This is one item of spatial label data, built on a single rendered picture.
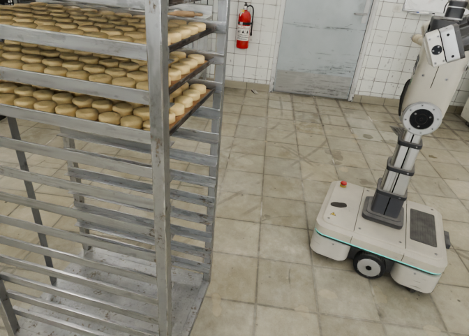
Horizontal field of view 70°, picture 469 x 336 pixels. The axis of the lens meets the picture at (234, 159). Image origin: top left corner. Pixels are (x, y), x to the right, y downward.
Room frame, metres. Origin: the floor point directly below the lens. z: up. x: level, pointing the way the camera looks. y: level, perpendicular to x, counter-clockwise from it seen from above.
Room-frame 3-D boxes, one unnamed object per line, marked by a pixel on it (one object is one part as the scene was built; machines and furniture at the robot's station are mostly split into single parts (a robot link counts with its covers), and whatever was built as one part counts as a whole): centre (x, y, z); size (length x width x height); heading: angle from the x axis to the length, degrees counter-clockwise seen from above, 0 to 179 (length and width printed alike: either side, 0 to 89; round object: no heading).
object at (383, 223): (1.54, -0.87, 0.24); 0.68 x 0.53 x 0.41; 67
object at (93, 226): (1.10, 0.38, 0.33); 0.64 x 0.03 x 0.03; 79
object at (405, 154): (1.54, -0.86, 0.53); 0.11 x 0.11 x 0.40; 67
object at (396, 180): (1.54, -0.86, 0.38); 0.13 x 0.13 x 0.40; 67
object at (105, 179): (1.10, 0.38, 0.60); 0.64 x 0.03 x 0.03; 79
